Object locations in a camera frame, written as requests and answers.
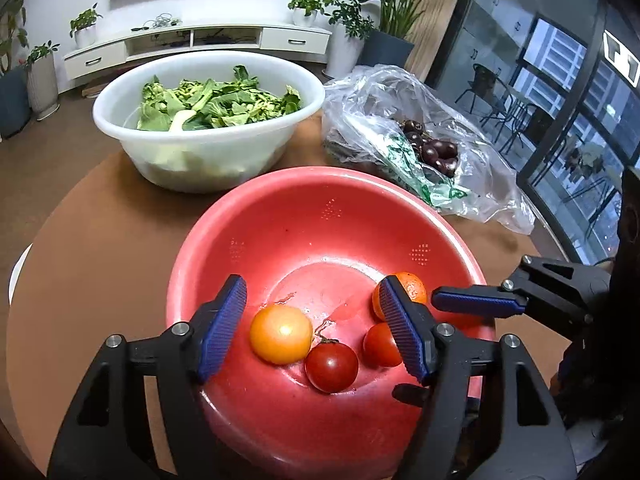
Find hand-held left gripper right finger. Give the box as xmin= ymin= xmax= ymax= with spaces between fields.
xmin=377 ymin=275 xmax=578 ymax=480

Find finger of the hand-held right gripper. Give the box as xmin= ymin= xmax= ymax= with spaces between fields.
xmin=392 ymin=384 xmax=435 ymax=408
xmin=431 ymin=255 xmax=612 ymax=325

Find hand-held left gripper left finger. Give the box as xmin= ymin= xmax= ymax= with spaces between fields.
xmin=47 ymin=274 xmax=248 ymax=480

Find red plastic basin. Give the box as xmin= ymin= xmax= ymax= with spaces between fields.
xmin=166 ymin=166 xmax=496 ymax=479

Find clear plastic bag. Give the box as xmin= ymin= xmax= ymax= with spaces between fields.
xmin=320 ymin=64 xmax=536 ymax=235

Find orange mandarin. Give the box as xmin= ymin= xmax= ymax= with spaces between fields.
xmin=371 ymin=272 xmax=428 ymax=322

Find yellow tomato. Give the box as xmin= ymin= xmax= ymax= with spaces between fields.
xmin=249 ymin=305 xmax=314 ymax=366

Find red tomato with stem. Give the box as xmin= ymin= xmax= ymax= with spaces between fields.
xmin=304 ymin=336 xmax=359 ymax=394

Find pile of dark cherries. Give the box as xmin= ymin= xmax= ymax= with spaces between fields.
xmin=400 ymin=119 xmax=460 ymax=177

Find white plastic basin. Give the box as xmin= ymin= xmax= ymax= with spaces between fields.
xmin=92 ymin=51 xmax=326 ymax=194

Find black chair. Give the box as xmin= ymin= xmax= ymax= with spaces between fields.
xmin=456 ymin=63 xmax=507 ymax=113
xmin=520 ymin=102 xmax=557 ymax=147

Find green leafy vegetables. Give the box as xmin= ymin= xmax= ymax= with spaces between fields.
xmin=136 ymin=65 xmax=303 ymax=133

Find broad leaf plant blue pot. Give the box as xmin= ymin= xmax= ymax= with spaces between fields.
xmin=356 ymin=0 xmax=476 ymax=68

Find plant in tall white pot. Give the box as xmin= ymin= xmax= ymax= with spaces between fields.
xmin=322 ymin=0 xmax=374 ymax=80
xmin=25 ymin=41 xmax=61 ymax=121

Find white television cabinet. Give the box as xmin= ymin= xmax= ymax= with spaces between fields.
xmin=63 ymin=24 xmax=333 ymax=81

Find tree in blue pot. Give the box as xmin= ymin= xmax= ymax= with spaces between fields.
xmin=0 ymin=0 xmax=32 ymax=140

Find small potted plant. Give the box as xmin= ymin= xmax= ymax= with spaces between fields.
xmin=288 ymin=0 xmax=332 ymax=28
xmin=69 ymin=3 xmax=103 ymax=50

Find tangle of cables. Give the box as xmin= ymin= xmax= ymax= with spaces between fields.
xmin=131 ymin=14 xmax=183 ymax=32

